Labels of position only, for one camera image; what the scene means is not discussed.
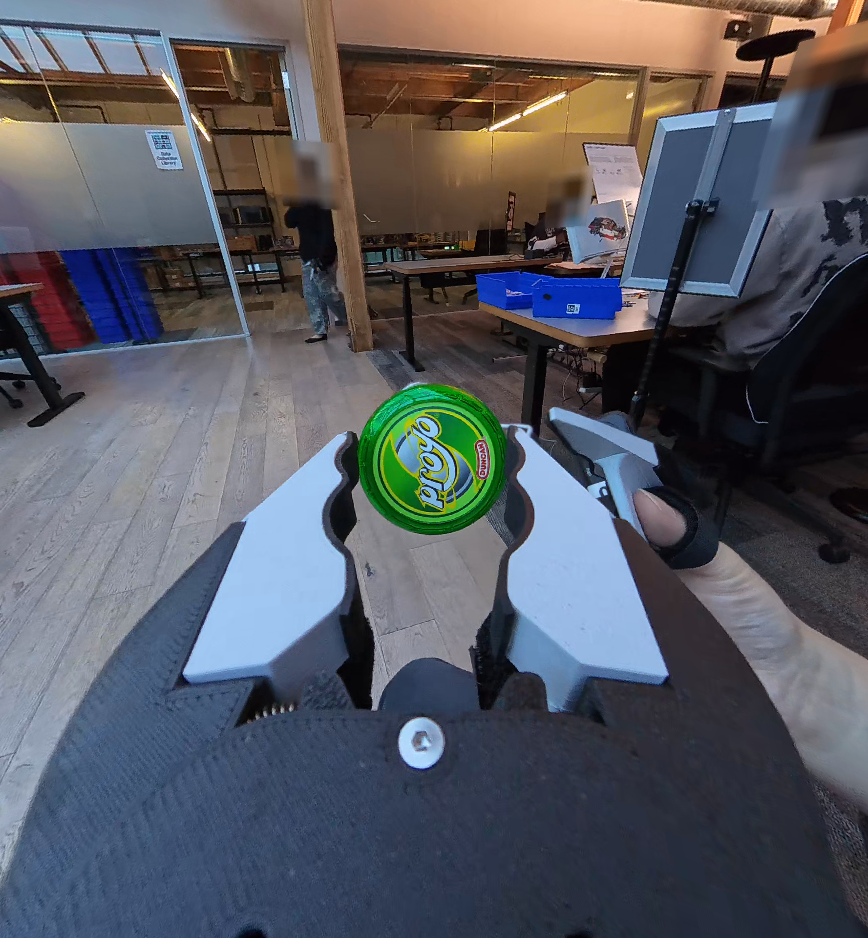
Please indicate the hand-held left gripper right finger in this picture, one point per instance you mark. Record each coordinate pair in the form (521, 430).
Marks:
(580, 586)

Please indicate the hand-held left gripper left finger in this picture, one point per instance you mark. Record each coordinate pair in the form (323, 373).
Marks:
(272, 586)

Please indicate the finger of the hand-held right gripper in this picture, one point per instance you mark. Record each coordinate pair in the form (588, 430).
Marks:
(602, 447)

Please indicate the green yoyo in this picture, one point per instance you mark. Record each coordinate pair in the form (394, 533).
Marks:
(431, 459)

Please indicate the person's right forearm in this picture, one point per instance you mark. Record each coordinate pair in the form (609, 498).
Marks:
(866, 740)

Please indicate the person's right hand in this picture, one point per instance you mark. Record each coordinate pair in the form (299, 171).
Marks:
(763, 637)

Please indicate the wooden top desk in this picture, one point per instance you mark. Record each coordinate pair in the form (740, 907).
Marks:
(587, 331)

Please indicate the blue bin with label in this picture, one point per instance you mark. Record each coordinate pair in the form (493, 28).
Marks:
(577, 300)

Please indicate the blue plastic bin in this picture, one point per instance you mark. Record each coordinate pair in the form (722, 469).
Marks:
(503, 287)

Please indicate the car print board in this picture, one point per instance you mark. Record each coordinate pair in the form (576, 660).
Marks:
(601, 227)

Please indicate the long wooden desk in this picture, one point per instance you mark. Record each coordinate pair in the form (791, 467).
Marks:
(463, 265)

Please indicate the grey sign board stand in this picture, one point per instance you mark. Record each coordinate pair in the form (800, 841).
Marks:
(686, 205)

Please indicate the white poster board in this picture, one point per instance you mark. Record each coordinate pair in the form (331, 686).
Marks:
(617, 172)

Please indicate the stack of blue bins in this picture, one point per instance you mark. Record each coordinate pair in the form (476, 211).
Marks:
(111, 293)

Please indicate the black metal shelf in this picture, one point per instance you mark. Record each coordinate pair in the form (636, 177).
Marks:
(247, 220)

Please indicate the stack of red bins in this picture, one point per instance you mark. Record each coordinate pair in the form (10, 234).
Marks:
(31, 308)

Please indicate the desk with black legs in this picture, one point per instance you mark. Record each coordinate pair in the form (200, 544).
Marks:
(1, 292)

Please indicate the black round top stand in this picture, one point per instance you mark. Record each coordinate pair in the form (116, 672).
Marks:
(771, 45)

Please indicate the paper sign on glass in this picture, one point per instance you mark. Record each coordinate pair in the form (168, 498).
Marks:
(164, 150)

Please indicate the wooden support post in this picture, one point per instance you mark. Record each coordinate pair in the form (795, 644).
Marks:
(338, 183)

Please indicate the black wall speaker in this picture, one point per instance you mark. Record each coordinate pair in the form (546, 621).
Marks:
(738, 29)

